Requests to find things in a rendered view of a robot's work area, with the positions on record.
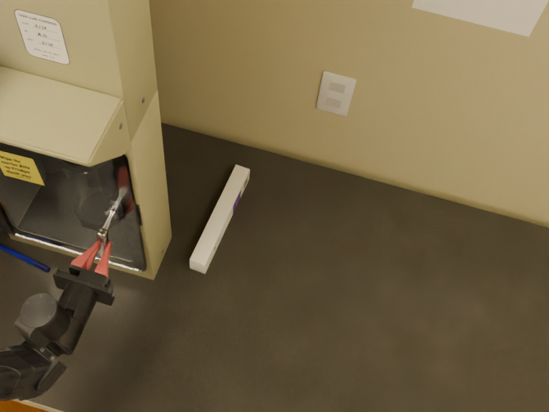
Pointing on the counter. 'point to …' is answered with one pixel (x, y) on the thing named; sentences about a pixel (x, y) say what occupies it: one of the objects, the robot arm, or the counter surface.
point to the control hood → (60, 118)
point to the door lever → (105, 231)
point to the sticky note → (20, 167)
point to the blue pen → (24, 257)
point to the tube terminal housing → (136, 25)
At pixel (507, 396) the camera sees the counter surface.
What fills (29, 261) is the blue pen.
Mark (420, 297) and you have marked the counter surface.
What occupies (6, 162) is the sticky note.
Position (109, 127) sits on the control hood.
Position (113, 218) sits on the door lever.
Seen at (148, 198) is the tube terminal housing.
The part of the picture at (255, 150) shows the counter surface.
